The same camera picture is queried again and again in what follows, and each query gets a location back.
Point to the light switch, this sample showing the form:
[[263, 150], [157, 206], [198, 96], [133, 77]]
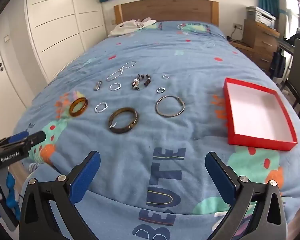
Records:
[[6, 38]]

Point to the small silver charm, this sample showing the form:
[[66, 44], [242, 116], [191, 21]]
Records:
[[98, 85]]

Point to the wooden dresser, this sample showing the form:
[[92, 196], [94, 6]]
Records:
[[260, 42]]

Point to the wooden headboard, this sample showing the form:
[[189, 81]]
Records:
[[165, 11]]

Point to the amber bangle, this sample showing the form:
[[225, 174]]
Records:
[[76, 115]]

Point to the silver metal bangle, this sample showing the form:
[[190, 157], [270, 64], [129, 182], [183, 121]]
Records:
[[181, 102]]

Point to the person's left hand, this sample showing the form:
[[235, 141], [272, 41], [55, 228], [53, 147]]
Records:
[[13, 195]]

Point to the dark brown bangle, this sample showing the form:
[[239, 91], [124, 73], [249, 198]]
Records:
[[120, 130]]

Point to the dark blue bag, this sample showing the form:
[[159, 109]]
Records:
[[277, 65]]

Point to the low wooden nightstand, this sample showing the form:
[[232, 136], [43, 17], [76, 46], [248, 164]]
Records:
[[242, 47]]

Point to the wall socket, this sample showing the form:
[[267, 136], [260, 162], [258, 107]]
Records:
[[237, 26]]

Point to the white printer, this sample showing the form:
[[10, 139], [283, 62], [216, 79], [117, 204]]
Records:
[[262, 16]]

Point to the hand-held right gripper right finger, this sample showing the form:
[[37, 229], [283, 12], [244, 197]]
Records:
[[220, 180]]

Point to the white clothing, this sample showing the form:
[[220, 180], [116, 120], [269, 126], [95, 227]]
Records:
[[127, 27]]

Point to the white door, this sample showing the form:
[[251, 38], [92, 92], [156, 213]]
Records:
[[10, 80]]

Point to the twisted silver hoop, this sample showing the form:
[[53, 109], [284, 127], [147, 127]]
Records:
[[111, 88], [97, 110]]

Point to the red cardboard box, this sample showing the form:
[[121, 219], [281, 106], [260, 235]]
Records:
[[257, 115]]

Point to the white wardrobe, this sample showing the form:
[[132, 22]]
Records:
[[65, 30]]

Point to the blue printed blanket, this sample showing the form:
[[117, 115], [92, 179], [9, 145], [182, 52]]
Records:
[[190, 135]]

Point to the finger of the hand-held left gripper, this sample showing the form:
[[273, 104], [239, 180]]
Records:
[[17, 137], [36, 138]]

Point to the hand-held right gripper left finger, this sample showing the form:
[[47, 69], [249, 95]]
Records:
[[86, 177]]

